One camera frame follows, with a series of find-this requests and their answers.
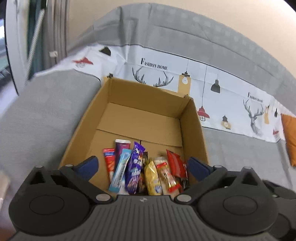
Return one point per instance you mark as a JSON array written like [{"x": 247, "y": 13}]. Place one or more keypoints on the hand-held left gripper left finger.
[{"x": 87, "y": 165}]

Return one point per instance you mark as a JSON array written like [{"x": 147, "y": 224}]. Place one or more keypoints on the yellow snack packet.
[{"x": 152, "y": 178}]

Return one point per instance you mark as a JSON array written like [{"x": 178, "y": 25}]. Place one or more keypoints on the cardboard box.
[{"x": 138, "y": 120}]

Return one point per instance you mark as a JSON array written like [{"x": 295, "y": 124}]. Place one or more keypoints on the orange cushion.
[{"x": 290, "y": 139}]

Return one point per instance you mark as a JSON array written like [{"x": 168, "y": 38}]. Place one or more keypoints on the red and blue snack packet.
[{"x": 109, "y": 162}]

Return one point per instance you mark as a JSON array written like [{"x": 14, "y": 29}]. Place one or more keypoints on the clear packet with red label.
[{"x": 165, "y": 176}]

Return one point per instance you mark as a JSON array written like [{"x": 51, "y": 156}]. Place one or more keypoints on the grey curtain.
[{"x": 57, "y": 27}]

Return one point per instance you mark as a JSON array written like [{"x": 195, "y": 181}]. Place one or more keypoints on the glossy red snack packet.
[{"x": 174, "y": 162}]

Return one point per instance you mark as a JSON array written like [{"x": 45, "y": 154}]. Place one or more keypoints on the white window frame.
[{"x": 17, "y": 46}]

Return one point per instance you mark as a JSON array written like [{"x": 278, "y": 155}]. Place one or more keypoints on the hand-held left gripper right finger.
[{"x": 196, "y": 168}]

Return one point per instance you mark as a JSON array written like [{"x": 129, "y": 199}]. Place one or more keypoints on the long purple and white packet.
[{"x": 122, "y": 147}]

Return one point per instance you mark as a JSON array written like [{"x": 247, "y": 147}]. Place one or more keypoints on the striped pole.
[{"x": 34, "y": 46}]

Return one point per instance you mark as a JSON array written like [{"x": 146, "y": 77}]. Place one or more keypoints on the white curtain clip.
[{"x": 53, "y": 54}]

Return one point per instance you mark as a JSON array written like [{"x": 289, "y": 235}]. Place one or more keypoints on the dark brown snack packet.
[{"x": 145, "y": 157}]

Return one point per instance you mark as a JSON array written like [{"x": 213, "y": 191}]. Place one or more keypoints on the light blue snack packet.
[{"x": 120, "y": 171}]

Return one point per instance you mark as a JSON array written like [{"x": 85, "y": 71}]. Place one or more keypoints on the purple snack packet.
[{"x": 134, "y": 171}]

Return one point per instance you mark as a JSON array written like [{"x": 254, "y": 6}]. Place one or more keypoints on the white printed cloth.
[{"x": 231, "y": 104}]

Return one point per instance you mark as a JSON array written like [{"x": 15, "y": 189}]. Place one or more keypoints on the grey sofa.
[{"x": 46, "y": 115}]

